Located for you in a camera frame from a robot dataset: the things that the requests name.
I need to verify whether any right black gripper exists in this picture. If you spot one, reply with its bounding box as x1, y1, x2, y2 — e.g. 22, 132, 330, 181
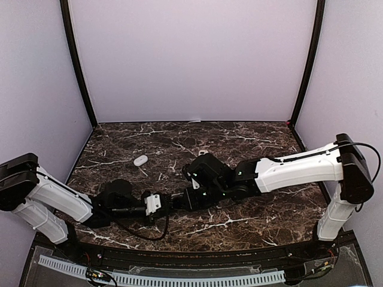
179, 182, 229, 212

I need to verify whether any white slotted cable duct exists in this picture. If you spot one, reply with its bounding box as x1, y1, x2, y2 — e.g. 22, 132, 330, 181
38, 255, 285, 286

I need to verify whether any white oval charging case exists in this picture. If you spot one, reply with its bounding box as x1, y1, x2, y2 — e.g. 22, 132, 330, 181
133, 155, 148, 167

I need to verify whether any right black frame post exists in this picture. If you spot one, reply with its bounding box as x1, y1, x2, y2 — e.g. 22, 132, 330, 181
288, 0, 326, 129

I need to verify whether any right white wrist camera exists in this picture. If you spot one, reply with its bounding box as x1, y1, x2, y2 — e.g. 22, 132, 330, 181
191, 178, 200, 190

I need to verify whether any black front table rail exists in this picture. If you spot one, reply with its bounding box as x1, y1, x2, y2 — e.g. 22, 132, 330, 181
80, 242, 314, 268

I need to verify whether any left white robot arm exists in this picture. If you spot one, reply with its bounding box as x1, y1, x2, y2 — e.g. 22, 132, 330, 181
1, 153, 170, 261

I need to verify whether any beige gold-rimmed charging case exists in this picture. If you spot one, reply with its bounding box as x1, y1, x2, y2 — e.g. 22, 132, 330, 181
198, 149, 208, 155

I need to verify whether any black frame post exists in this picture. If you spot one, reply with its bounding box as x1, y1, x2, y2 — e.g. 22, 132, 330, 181
59, 0, 98, 129
288, 0, 326, 129

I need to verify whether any left black frame post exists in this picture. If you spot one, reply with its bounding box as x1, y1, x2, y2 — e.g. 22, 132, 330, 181
59, 0, 98, 129

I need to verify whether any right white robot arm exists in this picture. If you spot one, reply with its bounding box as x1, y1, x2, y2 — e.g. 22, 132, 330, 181
171, 133, 374, 259

